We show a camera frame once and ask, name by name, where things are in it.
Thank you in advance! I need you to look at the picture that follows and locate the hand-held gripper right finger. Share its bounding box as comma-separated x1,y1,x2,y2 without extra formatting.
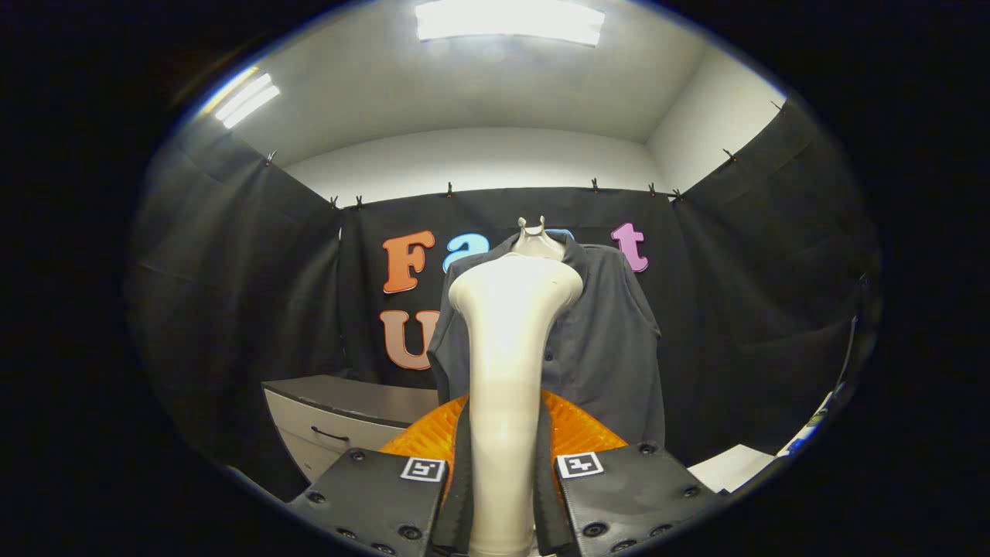
537,387,725,557

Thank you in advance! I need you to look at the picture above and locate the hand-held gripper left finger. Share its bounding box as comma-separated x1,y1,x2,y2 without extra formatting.
288,391,473,557

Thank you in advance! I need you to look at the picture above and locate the white garment steamer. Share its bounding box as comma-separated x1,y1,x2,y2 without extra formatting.
447,253,585,557

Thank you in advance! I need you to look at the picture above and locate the grey button-up shirt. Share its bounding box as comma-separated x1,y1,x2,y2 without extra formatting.
426,231,667,447

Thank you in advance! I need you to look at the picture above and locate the grey drawer cabinet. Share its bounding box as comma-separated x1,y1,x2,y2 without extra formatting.
261,374,442,486

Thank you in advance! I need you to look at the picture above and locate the white paper sheet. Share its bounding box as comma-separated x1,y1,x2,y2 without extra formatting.
686,443,775,494

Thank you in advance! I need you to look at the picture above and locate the white power strip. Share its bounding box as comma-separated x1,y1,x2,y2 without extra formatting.
777,379,848,458

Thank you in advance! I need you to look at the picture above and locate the black backdrop cloth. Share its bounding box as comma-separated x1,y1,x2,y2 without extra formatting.
126,99,884,500

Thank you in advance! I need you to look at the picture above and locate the row of black clips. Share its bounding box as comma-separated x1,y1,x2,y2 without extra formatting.
263,100,787,210

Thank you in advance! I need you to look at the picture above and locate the narrow ceiling light strip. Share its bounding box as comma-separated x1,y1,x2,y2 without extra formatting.
212,71,282,131

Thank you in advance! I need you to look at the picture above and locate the wide ceiling light panel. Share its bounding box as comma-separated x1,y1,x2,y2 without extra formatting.
415,0,606,48

